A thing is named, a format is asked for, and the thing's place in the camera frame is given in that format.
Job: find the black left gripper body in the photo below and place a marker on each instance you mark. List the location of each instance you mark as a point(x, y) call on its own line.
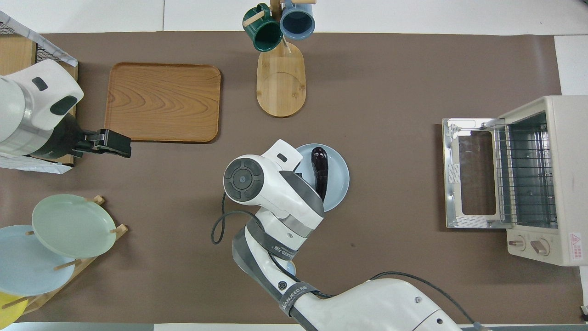
point(87, 142)

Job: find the dark purple eggplant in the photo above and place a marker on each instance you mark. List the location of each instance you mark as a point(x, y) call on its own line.
point(320, 170)

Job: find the glass oven door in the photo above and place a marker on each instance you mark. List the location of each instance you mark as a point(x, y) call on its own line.
point(475, 174)

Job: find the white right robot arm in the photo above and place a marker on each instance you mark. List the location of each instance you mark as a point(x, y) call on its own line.
point(285, 193)

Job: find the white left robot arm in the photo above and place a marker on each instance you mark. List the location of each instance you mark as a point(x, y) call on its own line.
point(32, 105)

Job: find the cream toaster oven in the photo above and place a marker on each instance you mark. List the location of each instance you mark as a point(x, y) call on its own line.
point(569, 174)

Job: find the wooden serving tray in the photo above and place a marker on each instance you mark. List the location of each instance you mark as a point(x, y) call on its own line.
point(163, 101)

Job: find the pale green plate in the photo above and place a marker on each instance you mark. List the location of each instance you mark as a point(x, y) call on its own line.
point(73, 225)

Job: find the wooden plate rack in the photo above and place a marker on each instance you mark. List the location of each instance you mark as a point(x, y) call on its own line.
point(98, 250)

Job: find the light blue racked plate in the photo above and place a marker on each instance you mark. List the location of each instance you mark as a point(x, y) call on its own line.
point(27, 266)

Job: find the wooden mug tree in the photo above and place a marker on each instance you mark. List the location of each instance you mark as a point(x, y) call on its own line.
point(281, 87)

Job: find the dark green ceramic mug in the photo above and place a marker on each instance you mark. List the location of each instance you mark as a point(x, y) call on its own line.
point(264, 34)

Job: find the yellow plate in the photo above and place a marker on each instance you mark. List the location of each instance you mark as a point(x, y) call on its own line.
point(9, 312)

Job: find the blue ceramic mug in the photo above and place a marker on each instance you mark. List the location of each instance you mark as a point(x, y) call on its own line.
point(297, 20)

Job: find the brown table mat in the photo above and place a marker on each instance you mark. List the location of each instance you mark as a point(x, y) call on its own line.
point(390, 69)

